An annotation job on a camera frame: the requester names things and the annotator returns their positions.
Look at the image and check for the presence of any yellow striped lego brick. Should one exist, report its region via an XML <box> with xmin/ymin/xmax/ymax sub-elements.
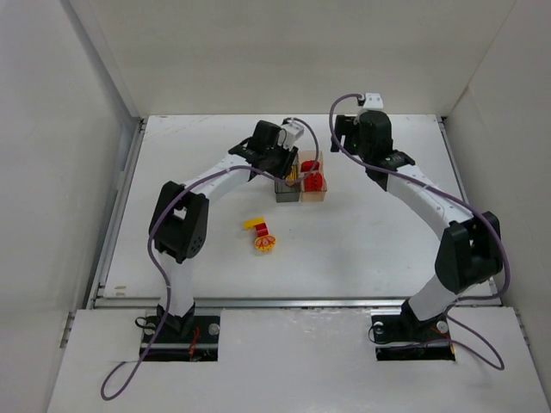
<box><xmin>286</xmin><ymin>165</ymin><xmax>298</xmax><ymax>185</ymax></box>

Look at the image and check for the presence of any red small lego brick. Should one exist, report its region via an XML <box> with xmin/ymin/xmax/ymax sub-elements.
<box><xmin>302</xmin><ymin>172</ymin><xmax>324</xmax><ymax>193</ymax></box>

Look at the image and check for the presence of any yellow butterfly lego brick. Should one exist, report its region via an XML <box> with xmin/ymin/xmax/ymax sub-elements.
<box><xmin>254</xmin><ymin>234</ymin><xmax>277</xmax><ymax>253</ymax></box>

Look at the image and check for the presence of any red angled lego brick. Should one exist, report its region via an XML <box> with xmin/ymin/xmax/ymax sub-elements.
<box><xmin>300</xmin><ymin>159</ymin><xmax>319</xmax><ymax>173</ymax></box>

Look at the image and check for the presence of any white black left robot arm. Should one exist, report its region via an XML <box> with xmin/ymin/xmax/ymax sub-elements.
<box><xmin>148</xmin><ymin>120</ymin><xmax>304</xmax><ymax>338</ymax></box>

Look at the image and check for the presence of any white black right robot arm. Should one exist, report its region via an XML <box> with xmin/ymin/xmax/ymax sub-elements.
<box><xmin>331</xmin><ymin>110</ymin><xmax>503</xmax><ymax>344</ymax></box>

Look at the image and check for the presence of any grey transparent container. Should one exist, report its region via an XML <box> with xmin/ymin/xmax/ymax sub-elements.
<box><xmin>274</xmin><ymin>178</ymin><xmax>300</xmax><ymax>203</ymax></box>

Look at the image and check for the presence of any orange transparent container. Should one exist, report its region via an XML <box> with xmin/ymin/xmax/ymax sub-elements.
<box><xmin>298</xmin><ymin>151</ymin><xmax>327</xmax><ymax>202</ymax></box>

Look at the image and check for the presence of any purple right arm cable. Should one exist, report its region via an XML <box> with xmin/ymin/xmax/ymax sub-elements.
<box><xmin>328</xmin><ymin>92</ymin><xmax>511</xmax><ymax>372</ymax></box>

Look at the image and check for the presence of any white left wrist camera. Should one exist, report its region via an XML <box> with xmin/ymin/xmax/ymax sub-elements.
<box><xmin>277</xmin><ymin>120</ymin><xmax>304</xmax><ymax>149</ymax></box>

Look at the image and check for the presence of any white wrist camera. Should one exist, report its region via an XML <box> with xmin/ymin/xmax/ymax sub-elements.
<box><xmin>357</xmin><ymin>92</ymin><xmax>384</xmax><ymax>111</ymax></box>
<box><xmin>277</xmin><ymin>120</ymin><xmax>304</xmax><ymax>149</ymax></box>

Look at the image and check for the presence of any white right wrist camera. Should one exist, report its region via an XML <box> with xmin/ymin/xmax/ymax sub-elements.
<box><xmin>357</xmin><ymin>92</ymin><xmax>384</xmax><ymax>111</ymax></box>

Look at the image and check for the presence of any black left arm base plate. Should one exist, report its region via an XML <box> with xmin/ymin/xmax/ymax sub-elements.
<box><xmin>134</xmin><ymin>314</ymin><xmax>220</xmax><ymax>362</ymax></box>

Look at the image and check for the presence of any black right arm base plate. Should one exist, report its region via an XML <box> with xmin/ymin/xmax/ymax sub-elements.
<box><xmin>368</xmin><ymin>314</ymin><xmax>455</xmax><ymax>361</ymax></box>

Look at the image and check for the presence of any aluminium rail left side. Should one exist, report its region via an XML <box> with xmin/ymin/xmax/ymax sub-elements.
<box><xmin>82</xmin><ymin>119</ymin><xmax>147</xmax><ymax>309</ymax></box>

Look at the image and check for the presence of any aluminium rail front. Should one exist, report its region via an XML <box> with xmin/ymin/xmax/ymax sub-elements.
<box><xmin>92</xmin><ymin>296</ymin><xmax>410</xmax><ymax>310</ymax></box>

